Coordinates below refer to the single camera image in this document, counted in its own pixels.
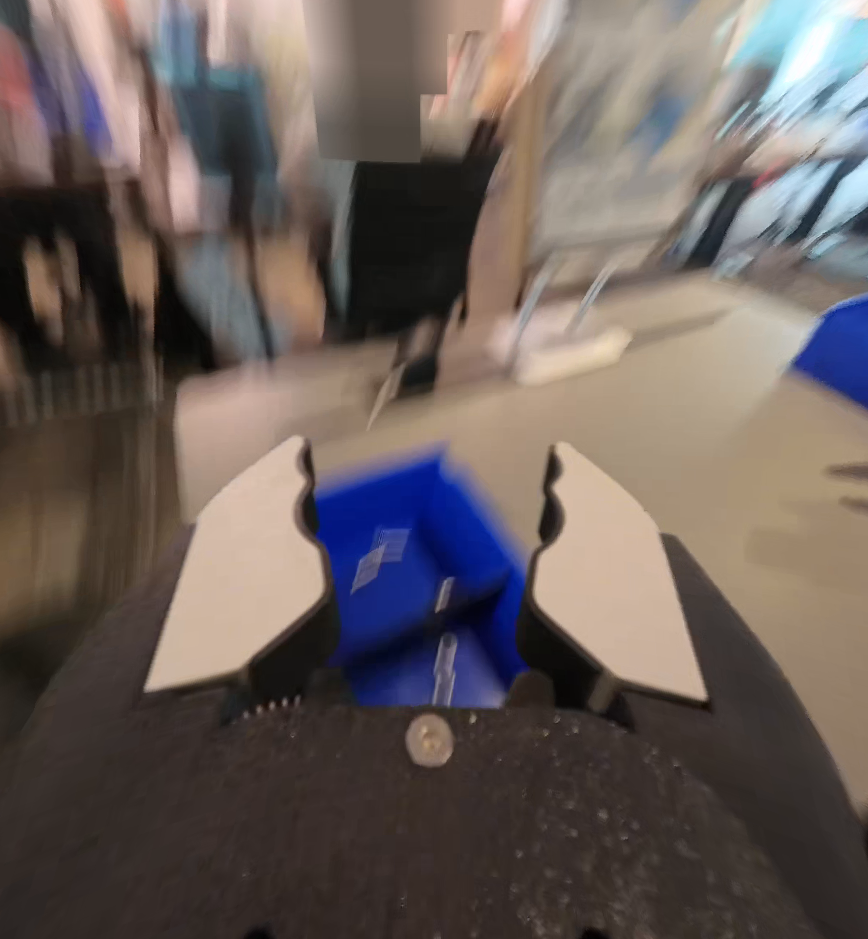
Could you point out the blue plastic parts bin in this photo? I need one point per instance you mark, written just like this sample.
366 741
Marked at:
375 645

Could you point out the blue parts bin with divider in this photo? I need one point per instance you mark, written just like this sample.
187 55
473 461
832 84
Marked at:
852 345

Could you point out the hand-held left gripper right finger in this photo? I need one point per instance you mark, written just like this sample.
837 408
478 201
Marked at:
610 587

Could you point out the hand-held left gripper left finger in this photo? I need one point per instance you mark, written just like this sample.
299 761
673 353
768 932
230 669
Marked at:
250 579

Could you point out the white document stand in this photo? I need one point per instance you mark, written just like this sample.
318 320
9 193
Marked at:
573 356

